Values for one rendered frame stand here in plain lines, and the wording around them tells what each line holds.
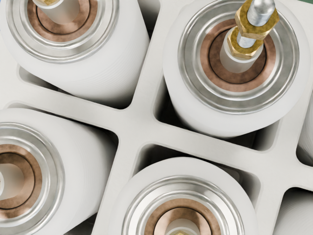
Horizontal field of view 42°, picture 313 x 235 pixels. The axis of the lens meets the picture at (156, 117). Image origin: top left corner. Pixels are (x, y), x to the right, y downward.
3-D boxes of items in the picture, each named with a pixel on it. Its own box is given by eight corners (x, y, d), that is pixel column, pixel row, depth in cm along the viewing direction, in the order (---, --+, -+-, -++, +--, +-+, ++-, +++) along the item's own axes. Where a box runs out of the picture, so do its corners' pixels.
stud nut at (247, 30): (230, 35, 19) (233, 30, 18) (237, 0, 19) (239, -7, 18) (273, 42, 19) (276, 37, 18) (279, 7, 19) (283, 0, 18)
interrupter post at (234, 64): (214, 72, 26) (218, 59, 23) (221, 35, 26) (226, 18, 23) (252, 78, 26) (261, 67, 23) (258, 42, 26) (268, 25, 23)
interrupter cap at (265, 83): (167, 103, 26) (166, 102, 26) (189, -10, 27) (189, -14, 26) (286, 126, 26) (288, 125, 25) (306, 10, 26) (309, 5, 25)
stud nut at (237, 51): (223, 54, 23) (225, 51, 22) (229, 25, 23) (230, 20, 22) (258, 60, 23) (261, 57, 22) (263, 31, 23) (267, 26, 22)
